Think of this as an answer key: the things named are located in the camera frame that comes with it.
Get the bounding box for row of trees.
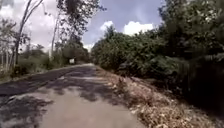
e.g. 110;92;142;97
0;0;105;79

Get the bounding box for dense green bushes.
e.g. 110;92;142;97
90;0;224;118

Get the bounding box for grey asphalt road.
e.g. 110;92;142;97
0;63;148;128

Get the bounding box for dry gravel verge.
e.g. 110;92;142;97
94;65;224;128

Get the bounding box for grass verge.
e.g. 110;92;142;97
0;63;73;84

